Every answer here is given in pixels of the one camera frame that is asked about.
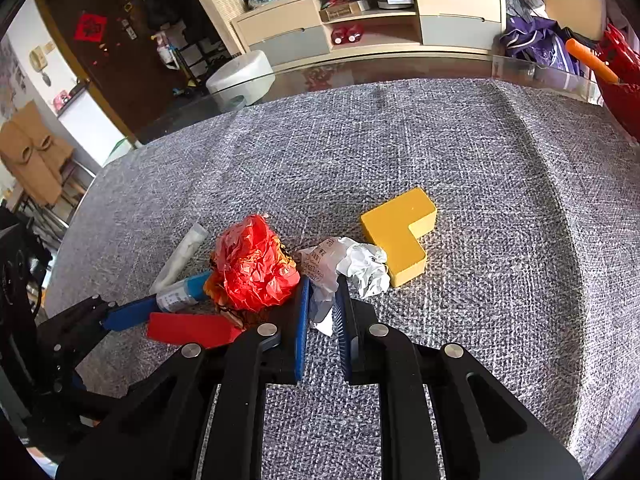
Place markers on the red wrapper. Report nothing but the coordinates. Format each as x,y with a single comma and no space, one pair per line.
252,265

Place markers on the white round stool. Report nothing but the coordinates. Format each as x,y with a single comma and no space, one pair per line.
240,77

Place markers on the brown door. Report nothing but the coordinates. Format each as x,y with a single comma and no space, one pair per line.
115,85

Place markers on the red diamond door decoration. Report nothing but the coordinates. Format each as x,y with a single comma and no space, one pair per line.
91,27

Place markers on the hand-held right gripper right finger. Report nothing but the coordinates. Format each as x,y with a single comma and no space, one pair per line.
341,330

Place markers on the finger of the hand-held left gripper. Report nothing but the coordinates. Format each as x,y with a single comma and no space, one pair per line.
131,314

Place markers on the beige folding screen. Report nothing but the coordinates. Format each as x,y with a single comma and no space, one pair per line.
210,0

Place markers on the red plastic basket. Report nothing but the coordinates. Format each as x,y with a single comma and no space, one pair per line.
622,90

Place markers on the small pink item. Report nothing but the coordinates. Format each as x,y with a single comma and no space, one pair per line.
62,100

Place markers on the wall intercom phone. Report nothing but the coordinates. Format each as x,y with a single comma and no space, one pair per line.
38,59

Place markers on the wall photos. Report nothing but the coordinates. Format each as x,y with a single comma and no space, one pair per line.
11,80

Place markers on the purple bag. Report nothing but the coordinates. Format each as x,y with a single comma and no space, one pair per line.
537,45

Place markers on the printed receipt paper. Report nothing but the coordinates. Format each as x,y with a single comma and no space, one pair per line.
322,265

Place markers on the brown garment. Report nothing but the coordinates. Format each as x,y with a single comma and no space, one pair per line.
32,155

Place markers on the grey woven table mat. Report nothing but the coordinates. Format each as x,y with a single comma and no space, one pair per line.
450,185

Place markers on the small blue-label tube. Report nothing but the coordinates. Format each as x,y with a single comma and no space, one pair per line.
180,292

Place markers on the white spray bottle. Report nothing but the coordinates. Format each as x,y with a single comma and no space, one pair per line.
166,51

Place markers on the yellow L-shaped block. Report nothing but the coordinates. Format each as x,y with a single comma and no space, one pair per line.
400,232

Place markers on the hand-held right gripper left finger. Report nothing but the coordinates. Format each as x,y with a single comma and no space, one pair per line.
301,330

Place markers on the red block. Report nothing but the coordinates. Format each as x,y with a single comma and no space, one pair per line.
192,330

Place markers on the beige TV cabinet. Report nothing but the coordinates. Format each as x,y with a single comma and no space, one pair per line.
280,40

